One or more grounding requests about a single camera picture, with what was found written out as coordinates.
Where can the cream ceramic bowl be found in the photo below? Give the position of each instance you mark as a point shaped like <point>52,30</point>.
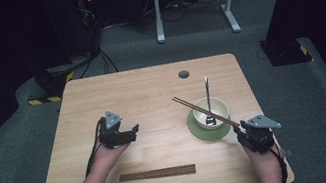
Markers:
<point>201,117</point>

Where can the person's right hand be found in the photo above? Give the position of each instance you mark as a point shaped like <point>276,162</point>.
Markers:
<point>264,161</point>

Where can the black stand with striped base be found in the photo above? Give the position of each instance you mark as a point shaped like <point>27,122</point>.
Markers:
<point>285,49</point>
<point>54,80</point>

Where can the green round plate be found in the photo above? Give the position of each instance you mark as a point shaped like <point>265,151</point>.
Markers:
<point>199,134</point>

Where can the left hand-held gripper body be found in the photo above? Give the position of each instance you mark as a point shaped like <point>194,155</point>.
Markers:
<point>112,134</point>

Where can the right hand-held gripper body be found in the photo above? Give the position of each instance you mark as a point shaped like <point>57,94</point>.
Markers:
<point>258,135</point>

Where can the dark round table grommet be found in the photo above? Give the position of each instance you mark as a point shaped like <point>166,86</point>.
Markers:
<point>183,74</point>

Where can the grey tape strip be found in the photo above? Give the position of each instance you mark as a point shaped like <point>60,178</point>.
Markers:
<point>288,152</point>

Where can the person's left hand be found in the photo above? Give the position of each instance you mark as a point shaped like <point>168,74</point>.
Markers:
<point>108,157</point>

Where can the metal spoon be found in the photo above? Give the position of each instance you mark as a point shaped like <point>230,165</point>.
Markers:
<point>207,93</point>

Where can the row of brown wooden chopsticks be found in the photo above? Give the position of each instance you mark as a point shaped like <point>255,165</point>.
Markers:
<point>158,174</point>

